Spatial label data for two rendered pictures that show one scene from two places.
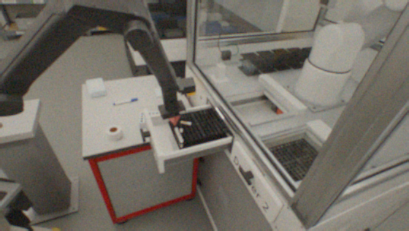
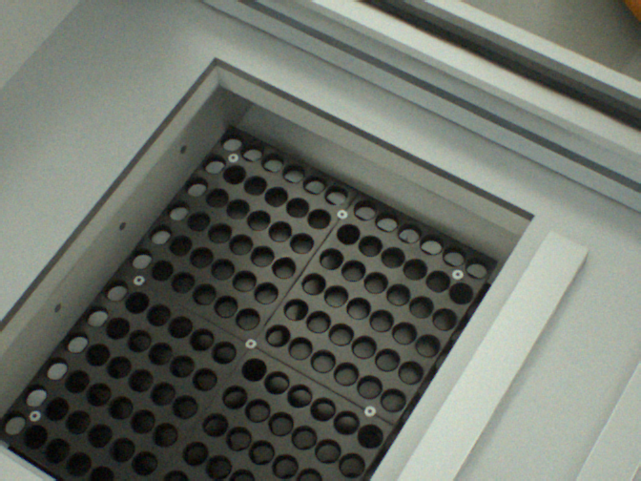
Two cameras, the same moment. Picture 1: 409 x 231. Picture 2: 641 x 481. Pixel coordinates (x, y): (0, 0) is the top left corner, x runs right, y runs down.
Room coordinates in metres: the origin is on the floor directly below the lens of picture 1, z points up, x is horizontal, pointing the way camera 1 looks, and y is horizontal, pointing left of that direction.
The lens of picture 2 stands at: (0.85, -0.48, 1.50)
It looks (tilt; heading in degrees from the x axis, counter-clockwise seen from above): 61 degrees down; 151
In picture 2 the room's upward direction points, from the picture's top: 4 degrees counter-clockwise
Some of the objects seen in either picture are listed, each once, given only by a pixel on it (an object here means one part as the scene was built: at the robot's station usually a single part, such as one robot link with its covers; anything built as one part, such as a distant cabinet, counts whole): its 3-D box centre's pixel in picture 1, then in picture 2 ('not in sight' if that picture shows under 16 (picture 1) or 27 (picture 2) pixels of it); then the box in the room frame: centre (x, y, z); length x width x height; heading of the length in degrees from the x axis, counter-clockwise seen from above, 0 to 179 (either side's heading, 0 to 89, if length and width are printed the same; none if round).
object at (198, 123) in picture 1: (197, 129); not in sight; (0.74, 0.03, 0.87); 0.22 x 0.18 x 0.06; 116
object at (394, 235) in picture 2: not in sight; (350, 205); (0.54, -0.29, 0.90); 0.18 x 0.02 x 0.01; 26
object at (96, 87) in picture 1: (96, 87); not in sight; (1.12, 0.67, 0.78); 0.15 x 0.10 x 0.04; 31
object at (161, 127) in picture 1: (199, 129); not in sight; (0.75, 0.02, 0.86); 0.40 x 0.26 x 0.06; 116
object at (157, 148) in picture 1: (153, 138); not in sight; (0.65, 0.21, 0.87); 0.29 x 0.02 x 0.11; 26
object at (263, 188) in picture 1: (252, 178); not in sight; (0.50, -0.20, 0.87); 0.29 x 0.02 x 0.11; 26
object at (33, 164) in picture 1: (33, 166); not in sight; (0.80, 1.00, 0.38); 0.30 x 0.30 x 0.76; 25
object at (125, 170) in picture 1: (144, 148); not in sight; (1.02, 0.39, 0.38); 0.62 x 0.58 x 0.76; 26
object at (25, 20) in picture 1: (33, 20); not in sight; (3.65, 2.93, 0.22); 0.40 x 0.30 x 0.17; 115
